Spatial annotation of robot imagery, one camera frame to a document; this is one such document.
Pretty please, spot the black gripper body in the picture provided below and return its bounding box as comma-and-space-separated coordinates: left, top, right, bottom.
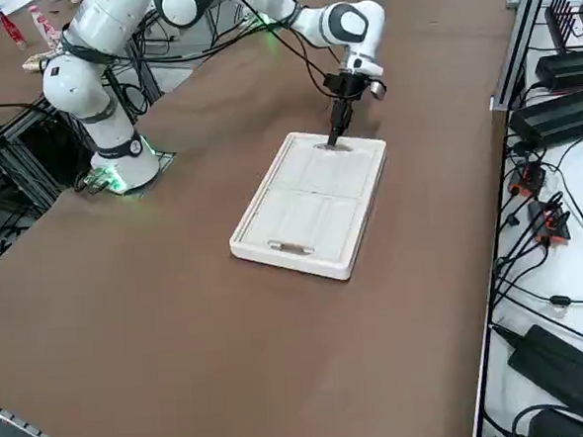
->
322, 68, 368, 104

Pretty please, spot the white folding storage box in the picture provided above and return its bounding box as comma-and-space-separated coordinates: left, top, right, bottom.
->
221, 126, 396, 289

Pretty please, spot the orange black connector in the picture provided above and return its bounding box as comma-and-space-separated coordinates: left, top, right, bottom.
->
526, 197, 573, 248
507, 159, 549, 200

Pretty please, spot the dark wooden rack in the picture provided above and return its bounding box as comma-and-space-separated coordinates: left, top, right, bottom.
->
541, 0, 583, 56

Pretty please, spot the pink white bottle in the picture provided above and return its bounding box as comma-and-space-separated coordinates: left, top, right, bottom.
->
27, 2, 63, 49

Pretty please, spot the small snack packet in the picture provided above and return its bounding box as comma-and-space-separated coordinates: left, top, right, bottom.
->
20, 51, 51, 76

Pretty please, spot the large black power adapter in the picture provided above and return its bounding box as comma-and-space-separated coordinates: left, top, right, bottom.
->
504, 319, 583, 428

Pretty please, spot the red bottle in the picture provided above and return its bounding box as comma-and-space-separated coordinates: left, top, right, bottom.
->
0, 9, 29, 53

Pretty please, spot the white printed sheet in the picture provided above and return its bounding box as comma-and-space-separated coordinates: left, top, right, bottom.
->
0, 0, 38, 18

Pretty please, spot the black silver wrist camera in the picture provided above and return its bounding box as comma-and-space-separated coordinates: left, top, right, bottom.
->
368, 77, 389, 102

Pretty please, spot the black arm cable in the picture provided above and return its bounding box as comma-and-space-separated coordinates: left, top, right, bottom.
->
208, 0, 340, 105

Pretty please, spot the aluminium profile post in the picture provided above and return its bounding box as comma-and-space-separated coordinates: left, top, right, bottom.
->
483, 0, 563, 114

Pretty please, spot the black cable with ferrite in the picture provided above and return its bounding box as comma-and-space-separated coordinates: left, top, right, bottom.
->
487, 279, 583, 319

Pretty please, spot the aluminium frame stand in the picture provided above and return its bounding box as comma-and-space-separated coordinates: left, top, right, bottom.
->
0, 89, 99, 220

